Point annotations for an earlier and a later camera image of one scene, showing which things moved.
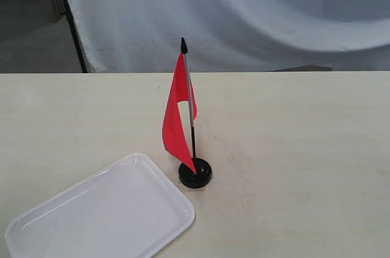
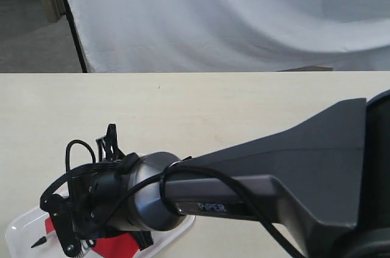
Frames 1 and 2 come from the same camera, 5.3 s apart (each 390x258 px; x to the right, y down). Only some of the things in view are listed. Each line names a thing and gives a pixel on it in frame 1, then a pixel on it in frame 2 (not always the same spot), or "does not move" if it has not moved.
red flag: (181, 110) → (121, 244)
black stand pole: (71, 20) does not move
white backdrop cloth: (234, 18) does not move
